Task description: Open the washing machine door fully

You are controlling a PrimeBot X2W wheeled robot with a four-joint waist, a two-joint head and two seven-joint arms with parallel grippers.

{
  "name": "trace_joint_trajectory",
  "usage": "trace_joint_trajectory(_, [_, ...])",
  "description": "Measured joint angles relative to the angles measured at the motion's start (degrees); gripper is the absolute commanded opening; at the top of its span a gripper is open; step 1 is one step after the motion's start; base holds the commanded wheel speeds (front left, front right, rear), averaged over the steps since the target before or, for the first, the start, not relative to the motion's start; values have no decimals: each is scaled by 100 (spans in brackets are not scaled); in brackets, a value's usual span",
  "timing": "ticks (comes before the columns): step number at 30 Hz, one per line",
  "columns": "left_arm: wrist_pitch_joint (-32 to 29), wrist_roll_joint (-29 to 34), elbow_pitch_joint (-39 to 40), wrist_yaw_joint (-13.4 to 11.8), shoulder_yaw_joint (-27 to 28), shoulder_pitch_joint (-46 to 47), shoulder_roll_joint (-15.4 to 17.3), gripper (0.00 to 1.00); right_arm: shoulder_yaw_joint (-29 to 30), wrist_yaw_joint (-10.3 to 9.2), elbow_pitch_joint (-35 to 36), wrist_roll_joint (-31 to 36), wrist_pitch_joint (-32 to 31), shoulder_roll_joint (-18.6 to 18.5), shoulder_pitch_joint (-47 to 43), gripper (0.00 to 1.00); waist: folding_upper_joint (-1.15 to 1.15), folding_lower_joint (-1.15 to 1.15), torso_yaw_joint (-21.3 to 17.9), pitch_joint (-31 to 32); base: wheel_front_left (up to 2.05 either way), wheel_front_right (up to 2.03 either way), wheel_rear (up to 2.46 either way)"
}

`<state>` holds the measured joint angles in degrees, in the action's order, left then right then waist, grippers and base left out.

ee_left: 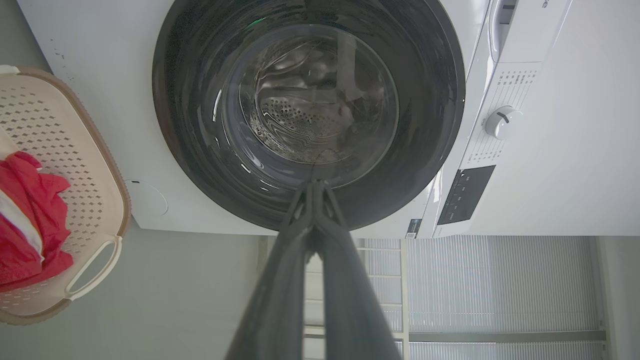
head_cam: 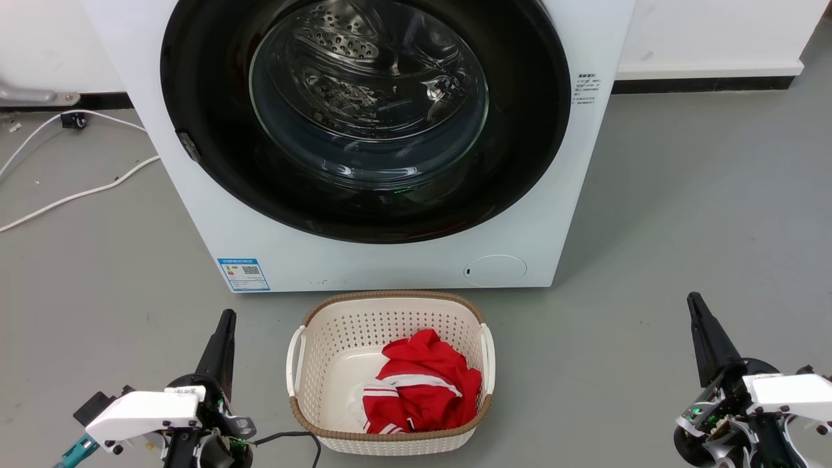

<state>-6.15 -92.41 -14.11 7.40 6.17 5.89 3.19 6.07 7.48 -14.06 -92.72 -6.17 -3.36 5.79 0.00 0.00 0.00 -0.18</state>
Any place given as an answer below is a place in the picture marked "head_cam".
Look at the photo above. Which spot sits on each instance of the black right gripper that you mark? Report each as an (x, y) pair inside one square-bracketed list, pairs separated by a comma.
[(728, 416)]

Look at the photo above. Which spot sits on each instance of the red white-striped garment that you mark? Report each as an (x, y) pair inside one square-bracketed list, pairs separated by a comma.
[(422, 390)]

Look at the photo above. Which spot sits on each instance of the steel perforated washer drum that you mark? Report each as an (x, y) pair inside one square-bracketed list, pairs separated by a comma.
[(364, 71)]

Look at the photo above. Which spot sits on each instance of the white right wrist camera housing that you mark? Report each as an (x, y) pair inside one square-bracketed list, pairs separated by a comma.
[(793, 393)]

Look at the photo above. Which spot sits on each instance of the blue energy label sticker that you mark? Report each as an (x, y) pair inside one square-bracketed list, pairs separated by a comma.
[(244, 275)]

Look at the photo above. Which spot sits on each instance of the printed text label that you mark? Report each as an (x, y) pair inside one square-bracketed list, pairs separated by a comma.
[(586, 88)]

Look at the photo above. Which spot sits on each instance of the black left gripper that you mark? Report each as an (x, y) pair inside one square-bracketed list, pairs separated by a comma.
[(214, 448)]

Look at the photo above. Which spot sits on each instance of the small black caster wheel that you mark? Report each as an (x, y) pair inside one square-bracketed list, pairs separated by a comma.
[(74, 120)]

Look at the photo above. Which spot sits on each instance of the white front-load washing machine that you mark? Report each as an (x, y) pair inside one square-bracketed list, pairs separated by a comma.
[(390, 266)]

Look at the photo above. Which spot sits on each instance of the black round glass washer door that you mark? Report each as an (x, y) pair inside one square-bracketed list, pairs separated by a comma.
[(520, 162)]

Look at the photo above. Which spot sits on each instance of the grey metal floor bracket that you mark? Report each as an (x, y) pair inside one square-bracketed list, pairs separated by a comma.
[(32, 96)]

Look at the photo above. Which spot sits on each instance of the round white filter cover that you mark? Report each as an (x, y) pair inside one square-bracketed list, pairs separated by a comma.
[(495, 270)]

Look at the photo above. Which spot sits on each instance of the grey metal door hinge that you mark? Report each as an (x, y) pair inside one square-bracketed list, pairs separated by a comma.
[(189, 147)]

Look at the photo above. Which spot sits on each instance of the cream plastic laundry basket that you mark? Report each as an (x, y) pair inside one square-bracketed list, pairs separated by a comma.
[(338, 364)]

